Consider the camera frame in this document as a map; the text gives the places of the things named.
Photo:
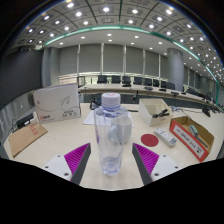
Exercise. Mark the black marker pen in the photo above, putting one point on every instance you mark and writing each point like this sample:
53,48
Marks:
160,113

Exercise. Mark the long curved conference desk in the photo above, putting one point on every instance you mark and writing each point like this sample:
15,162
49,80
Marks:
110,88

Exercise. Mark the round ceiling lights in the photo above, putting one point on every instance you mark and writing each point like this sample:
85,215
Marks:
106,9

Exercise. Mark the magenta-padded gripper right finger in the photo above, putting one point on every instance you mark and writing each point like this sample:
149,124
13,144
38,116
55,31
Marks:
146,160

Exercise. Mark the white printed carton box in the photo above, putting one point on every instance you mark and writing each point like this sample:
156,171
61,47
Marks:
55,101

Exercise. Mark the flat round red coaster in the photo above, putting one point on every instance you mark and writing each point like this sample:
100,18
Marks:
149,140

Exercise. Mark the brown cardboard box red side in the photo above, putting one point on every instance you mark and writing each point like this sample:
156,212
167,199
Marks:
186,140

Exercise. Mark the cream desk organizer box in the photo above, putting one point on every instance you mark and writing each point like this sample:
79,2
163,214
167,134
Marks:
148,113

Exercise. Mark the small black box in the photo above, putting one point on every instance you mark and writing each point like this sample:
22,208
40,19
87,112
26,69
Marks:
25,120

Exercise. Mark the black desk microphone base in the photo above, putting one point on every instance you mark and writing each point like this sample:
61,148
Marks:
206,112

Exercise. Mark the white remote control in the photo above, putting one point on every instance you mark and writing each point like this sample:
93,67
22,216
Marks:
165,136

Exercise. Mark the grey round column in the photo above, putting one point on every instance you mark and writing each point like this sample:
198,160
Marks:
175,68

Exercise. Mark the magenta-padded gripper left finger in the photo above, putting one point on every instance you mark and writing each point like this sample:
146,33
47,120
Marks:
77,160

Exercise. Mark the black office chairs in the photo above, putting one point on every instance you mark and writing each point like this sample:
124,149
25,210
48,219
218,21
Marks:
116,79

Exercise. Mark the brown paper envelope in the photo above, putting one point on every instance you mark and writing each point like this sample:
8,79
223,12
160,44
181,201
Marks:
25,138

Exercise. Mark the small teal block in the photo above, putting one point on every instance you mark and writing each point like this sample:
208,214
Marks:
193,130

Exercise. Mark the white paper sheet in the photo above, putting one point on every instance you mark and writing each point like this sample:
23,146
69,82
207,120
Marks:
89,119

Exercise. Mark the clear plastic water bottle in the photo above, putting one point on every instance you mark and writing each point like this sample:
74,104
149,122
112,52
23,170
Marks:
110,150

